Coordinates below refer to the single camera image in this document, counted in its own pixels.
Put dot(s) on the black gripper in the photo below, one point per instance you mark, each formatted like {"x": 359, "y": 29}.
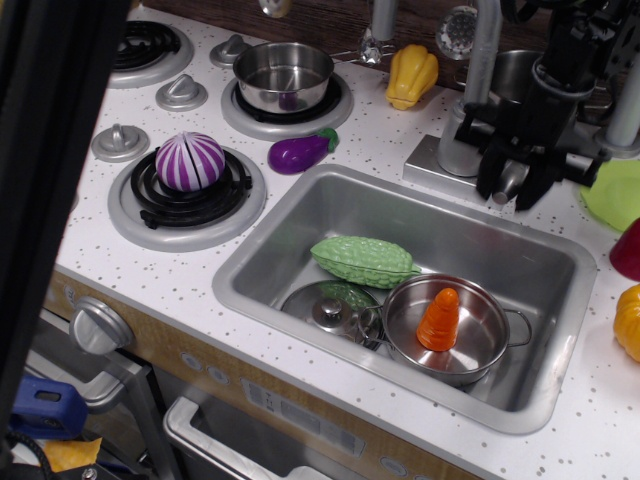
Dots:
{"x": 477, "y": 129}

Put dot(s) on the silver faucet lever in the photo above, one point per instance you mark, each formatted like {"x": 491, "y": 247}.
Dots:
{"x": 509, "y": 182}

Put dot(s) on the black foreground robot arm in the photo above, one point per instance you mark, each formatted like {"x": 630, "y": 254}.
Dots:
{"x": 56, "y": 59}

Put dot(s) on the silver toy faucet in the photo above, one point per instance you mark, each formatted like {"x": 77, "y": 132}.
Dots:
{"x": 447, "y": 163}

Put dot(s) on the steel cup behind faucet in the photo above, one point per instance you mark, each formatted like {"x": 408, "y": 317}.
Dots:
{"x": 515, "y": 75}

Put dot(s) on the green plastic plate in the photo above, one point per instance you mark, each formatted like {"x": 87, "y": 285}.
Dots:
{"x": 614, "y": 196}

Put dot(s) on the red plastic cup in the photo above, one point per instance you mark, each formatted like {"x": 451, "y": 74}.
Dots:
{"x": 624, "y": 256}

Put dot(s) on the yellow toy bell pepper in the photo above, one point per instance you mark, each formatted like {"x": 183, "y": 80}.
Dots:
{"x": 414, "y": 71}

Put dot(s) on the hanging slotted steel spoon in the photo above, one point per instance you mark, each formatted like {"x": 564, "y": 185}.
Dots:
{"x": 456, "y": 31}

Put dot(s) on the silver metal sink basin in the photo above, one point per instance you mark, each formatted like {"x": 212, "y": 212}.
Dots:
{"x": 547, "y": 278}

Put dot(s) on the green toy bitter gourd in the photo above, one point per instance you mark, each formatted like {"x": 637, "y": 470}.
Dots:
{"x": 365, "y": 261}

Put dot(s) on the hanging steel ladle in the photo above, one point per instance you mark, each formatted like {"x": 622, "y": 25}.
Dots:
{"x": 372, "y": 51}

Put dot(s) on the steel pot in sink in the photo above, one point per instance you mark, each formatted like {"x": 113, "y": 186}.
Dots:
{"x": 486, "y": 330}

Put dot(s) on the orange yellow toy pepper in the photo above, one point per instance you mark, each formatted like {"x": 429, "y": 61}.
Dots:
{"x": 626, "y": 322}

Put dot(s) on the orange toy carrot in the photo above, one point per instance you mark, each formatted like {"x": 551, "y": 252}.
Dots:
{"x": 438, "y": 327}

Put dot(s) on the back right stove burner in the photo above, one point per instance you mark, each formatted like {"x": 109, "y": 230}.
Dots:
{"x": 333, "y": 110}

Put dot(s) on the purple toy eggplant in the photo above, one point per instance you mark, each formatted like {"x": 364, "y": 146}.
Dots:
{"x": 296, "y": 155}

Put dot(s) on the steel pot lid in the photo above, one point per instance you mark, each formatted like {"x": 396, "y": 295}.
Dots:
{"x": 340, "y": 308}

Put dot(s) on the steel pot on burner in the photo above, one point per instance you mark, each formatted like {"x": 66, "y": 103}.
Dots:
{"x": 283, "y": 77}

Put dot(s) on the hanging steel spoon left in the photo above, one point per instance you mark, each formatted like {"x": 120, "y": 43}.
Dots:
{"x": 275, "y": 8}

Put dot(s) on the silver stove knob back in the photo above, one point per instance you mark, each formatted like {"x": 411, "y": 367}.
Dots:
{"x": 225, "y": 53}

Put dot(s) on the silver stove knob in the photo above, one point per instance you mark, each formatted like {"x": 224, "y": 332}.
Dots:
{"x": 120, "y": 143}
{"x": 225, "y": 53}
{"x": 182, "y": 94}

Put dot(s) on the purple white toy onion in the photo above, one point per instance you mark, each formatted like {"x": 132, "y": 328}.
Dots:
{"x": 190, "y": 162}

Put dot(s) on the silver stove knob middle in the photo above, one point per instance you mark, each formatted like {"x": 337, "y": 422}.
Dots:
{"x": 182, "y": 94}

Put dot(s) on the front black stove burner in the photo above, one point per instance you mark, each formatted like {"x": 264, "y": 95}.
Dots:
{"x": 154, "y": 216}

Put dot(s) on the back left stove burner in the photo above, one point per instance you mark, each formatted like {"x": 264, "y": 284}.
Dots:
{"x": 149, "y": 53}

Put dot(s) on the silver stove knob front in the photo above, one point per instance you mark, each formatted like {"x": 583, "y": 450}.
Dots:
{"x": 120, "y": 143}

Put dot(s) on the silver oven front knob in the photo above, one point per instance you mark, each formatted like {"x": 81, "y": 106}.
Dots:
{"x": 97, "y": 329}

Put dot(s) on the blue clamp tool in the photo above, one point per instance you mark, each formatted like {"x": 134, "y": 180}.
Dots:
{"x": 48, "y": 409}

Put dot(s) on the yellow cloth piece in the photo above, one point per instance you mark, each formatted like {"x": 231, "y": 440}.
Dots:
{"x": 70, "y": 454}

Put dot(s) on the silver post with base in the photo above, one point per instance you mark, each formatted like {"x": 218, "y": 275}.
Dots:
{"x": 621, "y": 136}

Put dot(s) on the silver hanging rack post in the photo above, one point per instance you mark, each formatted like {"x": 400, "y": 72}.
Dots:
{"x": 384, "y": 19}

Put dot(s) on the silver oven door handle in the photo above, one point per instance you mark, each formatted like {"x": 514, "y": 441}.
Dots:
{"x": 177, "y": 425}

